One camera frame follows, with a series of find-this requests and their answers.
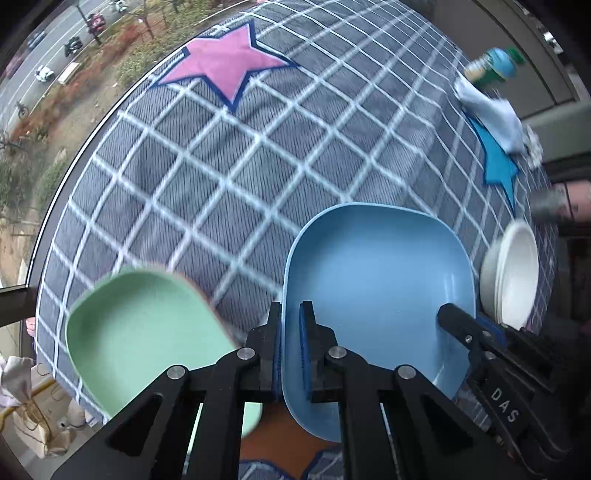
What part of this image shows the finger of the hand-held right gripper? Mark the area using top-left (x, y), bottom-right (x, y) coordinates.
top-left (478, 315), bottom-right (557, 391)
top-left (438, 303), bottom-right (495, 365)

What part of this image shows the pink grey metal cylinder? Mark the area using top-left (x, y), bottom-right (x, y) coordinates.
top-left (529, 181), bottom-right (591, 224)

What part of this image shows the beige fabric bag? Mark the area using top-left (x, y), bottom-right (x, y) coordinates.
top-left (11, 397), bottom-right (70, 457)

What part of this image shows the grey plaid star tablecloth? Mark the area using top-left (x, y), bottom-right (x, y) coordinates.
top-left (32, 0), bottom-right (561, 480)

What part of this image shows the white paper bowl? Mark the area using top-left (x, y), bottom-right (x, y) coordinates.
top-left (479, 240), bottom-right (502, 320)
top-left (496, 222), bottom-right (540, 329)
top-left (492, 231), bottom-right (509, 326)

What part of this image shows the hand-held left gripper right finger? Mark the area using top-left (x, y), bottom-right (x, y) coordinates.
top-left (299, 300), bottom-right (532, 480)

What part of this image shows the green plastic plate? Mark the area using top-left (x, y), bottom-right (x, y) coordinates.
top-left (65, 270), bottom-right (264, 439)

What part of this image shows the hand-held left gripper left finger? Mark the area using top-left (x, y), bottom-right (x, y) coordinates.
top-left (51, 301), bottom-right (283, 480)

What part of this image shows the blue plastic plate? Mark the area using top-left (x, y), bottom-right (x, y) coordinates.
top-left (281, 203), bottom-right (476, 441)

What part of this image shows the white pink cloth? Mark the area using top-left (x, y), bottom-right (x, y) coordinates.
top-left (0, 355), bottom-right (35, 407)

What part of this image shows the light blue towel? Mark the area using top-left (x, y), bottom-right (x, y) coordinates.
top-left (455, 78), bottom-right (529, 155)

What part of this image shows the green capped bottle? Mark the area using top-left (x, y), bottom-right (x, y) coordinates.
top-left (463, 46), bottom-right (525, 89)

